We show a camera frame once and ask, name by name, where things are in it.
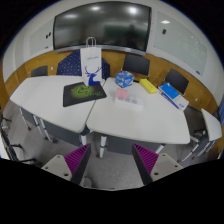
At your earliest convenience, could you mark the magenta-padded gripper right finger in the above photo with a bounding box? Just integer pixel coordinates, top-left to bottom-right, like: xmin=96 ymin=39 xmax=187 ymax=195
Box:
xmin=131 ymin=143 xmax=184 ymax=186

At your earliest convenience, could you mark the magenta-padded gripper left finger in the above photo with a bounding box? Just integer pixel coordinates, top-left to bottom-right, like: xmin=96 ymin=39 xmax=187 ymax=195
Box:
xmin=41 ymin=143 xmax=92 ymax=186

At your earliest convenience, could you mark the pink charger block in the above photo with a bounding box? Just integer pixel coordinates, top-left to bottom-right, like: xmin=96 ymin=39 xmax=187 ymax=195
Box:
xmin=115 ymin=88 xmax=129 ymax=100

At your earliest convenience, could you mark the white power strip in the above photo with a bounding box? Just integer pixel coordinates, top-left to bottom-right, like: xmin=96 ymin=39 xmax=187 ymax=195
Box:
xmin=114 ymin=95 xmax=145 ymax=109

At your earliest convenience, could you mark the black green mouse pad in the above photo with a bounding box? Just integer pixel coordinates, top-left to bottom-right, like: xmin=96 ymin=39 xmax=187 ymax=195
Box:
xmin=62 ymin=81 xmax=108 ymax=108

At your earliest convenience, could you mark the blue white paper pack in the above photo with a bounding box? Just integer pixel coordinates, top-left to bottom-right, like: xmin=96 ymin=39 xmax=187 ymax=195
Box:
xmin=157 ymin=82 xmax=190 ymax=111

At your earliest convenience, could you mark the yellow flat box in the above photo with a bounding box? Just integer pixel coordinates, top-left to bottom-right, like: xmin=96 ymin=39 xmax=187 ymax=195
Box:
xmin=138 ymin=78 xmax=158 ymax=94

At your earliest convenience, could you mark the small white side table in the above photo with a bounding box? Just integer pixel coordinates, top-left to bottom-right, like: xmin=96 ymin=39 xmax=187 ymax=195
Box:
xmin=189 ymin=108 xmax=223 ymax=161

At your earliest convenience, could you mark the blue tissue box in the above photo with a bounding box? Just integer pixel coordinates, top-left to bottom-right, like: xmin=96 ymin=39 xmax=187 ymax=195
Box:
xmin=115 ymin=70 xmax=135 ymax=89

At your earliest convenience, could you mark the black chair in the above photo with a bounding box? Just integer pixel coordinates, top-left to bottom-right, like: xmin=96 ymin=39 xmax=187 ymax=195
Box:
xmin=121 ymin=53 xmax=151 ymax=79
xmin=164 ymin=68 xmax=190 ymax=96

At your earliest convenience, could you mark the blue dotted armchair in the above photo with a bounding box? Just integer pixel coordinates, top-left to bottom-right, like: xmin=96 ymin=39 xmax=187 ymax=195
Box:
xmin=55 ymin=49 xmax=111 ymax=81

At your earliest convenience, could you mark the grey chair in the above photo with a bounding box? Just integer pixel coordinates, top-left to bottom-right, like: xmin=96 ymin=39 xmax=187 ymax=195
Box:
xmin=30 ymin=65 xmax=50 ymax=78

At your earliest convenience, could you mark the white paper bag blue deer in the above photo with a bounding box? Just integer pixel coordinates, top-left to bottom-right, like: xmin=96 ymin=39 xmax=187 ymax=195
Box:
xmin=79 ymin=36 xmax=103 ymax=87

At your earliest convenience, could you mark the large glass whiteboard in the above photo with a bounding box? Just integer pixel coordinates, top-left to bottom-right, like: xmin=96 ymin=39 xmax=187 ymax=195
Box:
xmin=153 ymin=10 xmax=208 ymax=77

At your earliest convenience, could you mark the small glass whiteboard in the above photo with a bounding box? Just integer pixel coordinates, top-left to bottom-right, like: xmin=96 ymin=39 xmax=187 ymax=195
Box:
xmin=29 ymin=19 xmax=55 ymax=57

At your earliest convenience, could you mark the large black wall screen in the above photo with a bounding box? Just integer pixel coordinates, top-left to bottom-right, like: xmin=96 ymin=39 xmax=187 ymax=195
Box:
xmin=52 ymin=1 xmax=153 ymax=54

